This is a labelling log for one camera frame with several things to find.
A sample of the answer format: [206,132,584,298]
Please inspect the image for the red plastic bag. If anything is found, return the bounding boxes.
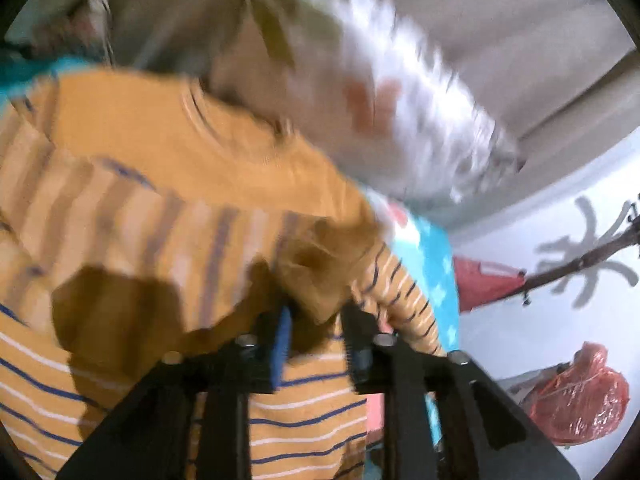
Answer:
[527,342,632,447]

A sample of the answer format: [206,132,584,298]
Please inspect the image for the yellow striped shirt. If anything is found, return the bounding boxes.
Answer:
[0,67,447,480]

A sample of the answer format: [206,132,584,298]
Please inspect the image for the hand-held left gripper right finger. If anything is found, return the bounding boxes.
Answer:
[341,304,581,480]

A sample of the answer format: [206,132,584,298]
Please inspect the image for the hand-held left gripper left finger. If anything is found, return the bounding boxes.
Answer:
[55,304,297,480]

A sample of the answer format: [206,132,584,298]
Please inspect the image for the red cloth bag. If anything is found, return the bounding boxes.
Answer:
[454,256,528,314]

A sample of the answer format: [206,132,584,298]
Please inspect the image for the white floral pillow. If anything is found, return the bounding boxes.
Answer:
[209,0,527,206]

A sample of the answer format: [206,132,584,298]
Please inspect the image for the beige fabric backrest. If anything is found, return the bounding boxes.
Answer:
[102,0,640,231]

